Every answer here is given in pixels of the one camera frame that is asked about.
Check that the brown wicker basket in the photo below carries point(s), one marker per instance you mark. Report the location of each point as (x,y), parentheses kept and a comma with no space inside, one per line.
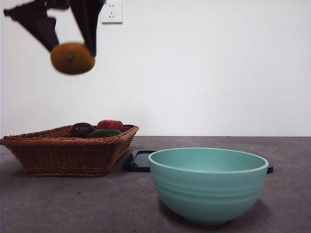
(63,157)

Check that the white wall socket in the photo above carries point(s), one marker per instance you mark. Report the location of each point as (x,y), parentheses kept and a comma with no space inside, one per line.
(112,14)

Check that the red apple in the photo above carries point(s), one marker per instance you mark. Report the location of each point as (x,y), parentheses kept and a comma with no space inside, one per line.
(110,125)

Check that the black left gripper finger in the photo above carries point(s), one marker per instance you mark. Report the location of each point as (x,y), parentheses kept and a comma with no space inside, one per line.
(39,26)
(88,21)

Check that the dark rectangular tray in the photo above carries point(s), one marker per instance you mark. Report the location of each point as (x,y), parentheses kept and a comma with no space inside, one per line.
(139,162)

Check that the dark purple plum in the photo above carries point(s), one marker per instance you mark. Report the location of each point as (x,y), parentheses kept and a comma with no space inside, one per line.
(80,129)

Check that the teal ribbed bowl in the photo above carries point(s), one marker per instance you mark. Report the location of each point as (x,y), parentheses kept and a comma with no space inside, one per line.
(209,191)

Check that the green lime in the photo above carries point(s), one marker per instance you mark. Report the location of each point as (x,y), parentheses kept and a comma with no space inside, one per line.
(103,133)

